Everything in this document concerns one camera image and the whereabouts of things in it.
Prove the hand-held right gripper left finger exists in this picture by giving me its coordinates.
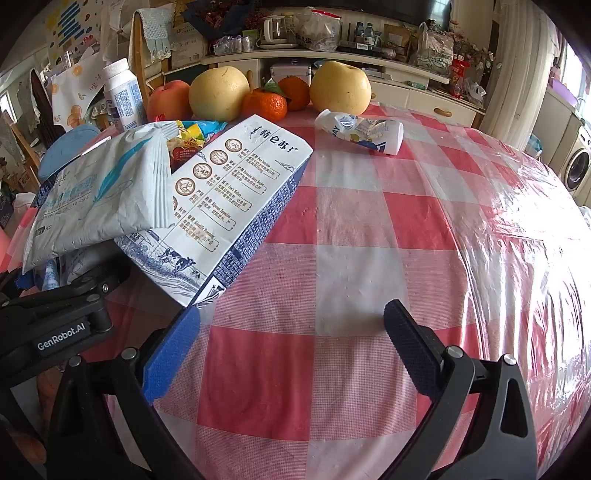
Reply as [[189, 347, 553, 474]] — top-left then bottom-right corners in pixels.
[[46, 305, 218, 480]]

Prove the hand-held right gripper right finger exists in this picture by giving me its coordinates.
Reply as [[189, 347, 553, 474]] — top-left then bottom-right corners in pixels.
[[383, 299, 539, 480]]

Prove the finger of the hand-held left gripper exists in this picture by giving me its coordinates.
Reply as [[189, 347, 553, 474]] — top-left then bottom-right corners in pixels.
[[55, 240, 132, 301]]

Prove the white blue milk carton box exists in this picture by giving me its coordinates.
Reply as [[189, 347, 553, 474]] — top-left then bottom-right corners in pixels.
[[115, 113, 315, 309]]

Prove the blue seat cushion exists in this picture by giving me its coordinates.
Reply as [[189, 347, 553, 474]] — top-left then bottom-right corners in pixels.
[[38, 124, 100, 183]]

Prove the red checked tablecloth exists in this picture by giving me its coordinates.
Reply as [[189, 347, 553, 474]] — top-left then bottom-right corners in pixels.
[[0, 99, 589, 480]]

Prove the small red snack packet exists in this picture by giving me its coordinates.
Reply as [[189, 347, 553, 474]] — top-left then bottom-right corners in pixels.
[[168, 138, 204, 171]]

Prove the yellow candy wrapper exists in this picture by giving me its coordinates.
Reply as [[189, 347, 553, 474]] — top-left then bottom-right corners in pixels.
[[178, 120, 229, 144]]

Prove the tall white plastic bottle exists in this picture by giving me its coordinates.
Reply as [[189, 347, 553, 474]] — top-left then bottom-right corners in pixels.
[[102, 58, 149, 134]]

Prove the dark cloth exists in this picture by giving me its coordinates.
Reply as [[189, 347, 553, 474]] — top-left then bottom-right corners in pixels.
[[30, 69, 63, 139]]

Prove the red apple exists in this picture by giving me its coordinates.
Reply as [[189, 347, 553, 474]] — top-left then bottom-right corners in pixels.
[[147, 80, 194, 123]]

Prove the white orange-print cloth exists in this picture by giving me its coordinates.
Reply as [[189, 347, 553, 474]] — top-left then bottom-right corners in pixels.
[[50, 53, 109, 132]]

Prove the large yellow pear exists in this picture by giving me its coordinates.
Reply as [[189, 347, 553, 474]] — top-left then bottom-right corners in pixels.
[[188, 66, 251, 121]]

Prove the crushed white plastic bottle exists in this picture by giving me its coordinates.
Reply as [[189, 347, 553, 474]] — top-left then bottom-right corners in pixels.
[[315, 109, 404, 156]]

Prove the wooden chair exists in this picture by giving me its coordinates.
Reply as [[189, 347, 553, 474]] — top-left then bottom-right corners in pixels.
[[127, 9, 195, 100]]

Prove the tangerine with green leaf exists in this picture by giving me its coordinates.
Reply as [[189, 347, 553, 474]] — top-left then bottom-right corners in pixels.
[[241, 88, 288, 123]]

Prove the white cardboard box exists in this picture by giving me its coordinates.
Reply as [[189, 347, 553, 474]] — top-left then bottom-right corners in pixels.
[[173, 21, 208, 70]]

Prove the pale green lace towel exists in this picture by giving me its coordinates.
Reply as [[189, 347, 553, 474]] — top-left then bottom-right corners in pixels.
[[139, 7, 178, 61]]

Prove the white washing machine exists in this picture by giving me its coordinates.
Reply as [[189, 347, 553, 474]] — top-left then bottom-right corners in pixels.
[[561, 122, 591, 206]]

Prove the white sideboard cabinet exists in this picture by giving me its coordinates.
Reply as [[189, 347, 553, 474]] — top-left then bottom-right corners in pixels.
[[201, 46, 485, 130]]

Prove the silver metal case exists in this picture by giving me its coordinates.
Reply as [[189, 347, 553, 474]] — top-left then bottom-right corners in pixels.
[[270, 62, 315, 88]]

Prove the dark-wrapped red flower bouquet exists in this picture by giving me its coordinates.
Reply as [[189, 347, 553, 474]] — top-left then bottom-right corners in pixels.
[[182, 0, 269, 40]]

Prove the patterned plastic bag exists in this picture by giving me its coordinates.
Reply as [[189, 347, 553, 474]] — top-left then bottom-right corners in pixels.
[[411, 23, 455, 75]]

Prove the clear plastic bag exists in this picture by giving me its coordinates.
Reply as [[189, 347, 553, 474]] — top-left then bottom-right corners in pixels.
[[295, 7, 342, 52]]

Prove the black television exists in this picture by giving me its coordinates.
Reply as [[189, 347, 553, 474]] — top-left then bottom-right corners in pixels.
[[323, 0, 455, 31]]

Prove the wall poster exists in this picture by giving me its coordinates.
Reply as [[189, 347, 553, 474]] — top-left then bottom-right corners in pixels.
[[44, 0, 102, 61]]

